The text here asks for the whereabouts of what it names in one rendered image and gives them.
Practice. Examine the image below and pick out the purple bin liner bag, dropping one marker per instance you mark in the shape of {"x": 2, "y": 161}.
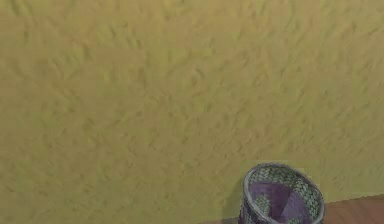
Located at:
{"x": 270, "y": 197}

